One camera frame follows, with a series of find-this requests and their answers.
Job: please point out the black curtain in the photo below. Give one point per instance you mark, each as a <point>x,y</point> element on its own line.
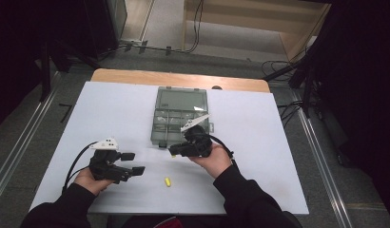
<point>364,79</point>
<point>15,47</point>

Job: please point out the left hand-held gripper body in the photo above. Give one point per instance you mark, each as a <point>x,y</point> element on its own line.
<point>102,164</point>

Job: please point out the dark cabinet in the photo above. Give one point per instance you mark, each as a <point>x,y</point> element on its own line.
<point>101,25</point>

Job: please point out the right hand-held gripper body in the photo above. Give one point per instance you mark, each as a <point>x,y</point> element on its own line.
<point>199,142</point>

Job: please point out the person's left hand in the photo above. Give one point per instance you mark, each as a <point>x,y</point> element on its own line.
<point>87,183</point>

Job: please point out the white board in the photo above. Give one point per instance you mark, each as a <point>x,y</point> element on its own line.
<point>120,110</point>

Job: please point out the wooden shelf unit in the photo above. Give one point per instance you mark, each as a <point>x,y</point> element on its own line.
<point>297,41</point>

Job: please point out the grey clear plastic organizer box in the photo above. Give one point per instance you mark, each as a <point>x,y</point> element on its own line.
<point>180,99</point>

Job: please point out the red garment part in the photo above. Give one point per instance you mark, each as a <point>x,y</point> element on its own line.
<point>169,223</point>

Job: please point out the person's right hand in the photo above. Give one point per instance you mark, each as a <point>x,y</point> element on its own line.
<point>217,161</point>

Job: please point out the black stand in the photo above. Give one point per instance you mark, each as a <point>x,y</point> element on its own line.
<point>305,85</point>
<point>45,72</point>

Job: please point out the metal floor rail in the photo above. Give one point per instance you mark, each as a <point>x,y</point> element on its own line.
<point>22,139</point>
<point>323,167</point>

